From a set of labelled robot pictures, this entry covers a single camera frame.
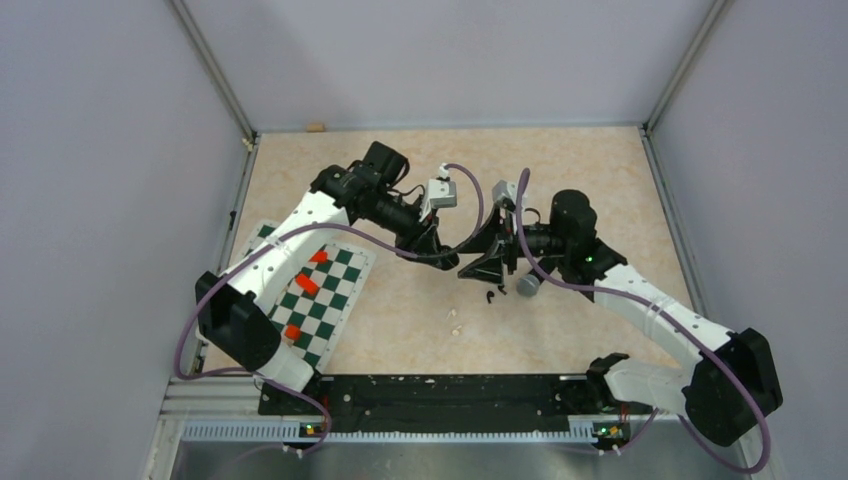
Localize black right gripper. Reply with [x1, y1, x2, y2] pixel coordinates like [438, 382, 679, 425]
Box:
[459, 202, 570, 284]

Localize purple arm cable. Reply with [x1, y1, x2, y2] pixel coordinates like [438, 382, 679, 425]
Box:
[513, 166, 774, 476]
[173, 162, 486, 460]

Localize red hexagonal block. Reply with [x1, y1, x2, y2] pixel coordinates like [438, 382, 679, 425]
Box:
[294, 273, 320, 297]

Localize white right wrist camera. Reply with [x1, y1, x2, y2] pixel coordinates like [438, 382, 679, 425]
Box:
[491, 180, 517, 211]

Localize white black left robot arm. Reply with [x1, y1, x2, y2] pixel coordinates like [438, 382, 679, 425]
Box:
[192, 142, 471, 414]

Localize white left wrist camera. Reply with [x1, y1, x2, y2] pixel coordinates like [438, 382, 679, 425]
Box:
[425, 167, 458, 210]

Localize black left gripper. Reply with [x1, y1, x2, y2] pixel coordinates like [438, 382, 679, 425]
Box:
[363, 187, 443, 267]

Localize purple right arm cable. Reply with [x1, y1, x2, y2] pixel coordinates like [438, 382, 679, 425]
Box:
[513, 166, 774, 476]

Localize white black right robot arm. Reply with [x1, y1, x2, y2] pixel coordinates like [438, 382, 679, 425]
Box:
[458, 181, 783, 446]

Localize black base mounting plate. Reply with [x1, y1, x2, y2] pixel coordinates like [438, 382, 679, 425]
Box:
[258, 374, 651, 434]

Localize aluminium front rail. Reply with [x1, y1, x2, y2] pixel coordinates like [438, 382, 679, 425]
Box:
[142, 374, 786, 480]

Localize green white chessboard mat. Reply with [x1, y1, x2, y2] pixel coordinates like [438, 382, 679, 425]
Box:
[233, 240, 377, 372]

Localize red rectangular block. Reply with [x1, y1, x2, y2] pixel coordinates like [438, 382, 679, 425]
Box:
[310, 250, 329, 264]

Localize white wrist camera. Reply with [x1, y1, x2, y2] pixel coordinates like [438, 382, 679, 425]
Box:
[425, 167, 458, 210]
[491, 180, 517, 211]

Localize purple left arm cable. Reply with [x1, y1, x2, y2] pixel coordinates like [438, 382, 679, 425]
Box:
[173, 162, 486, 460]

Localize red block at edge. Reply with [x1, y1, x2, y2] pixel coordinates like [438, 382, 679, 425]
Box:
[283, 325, 302, 342]

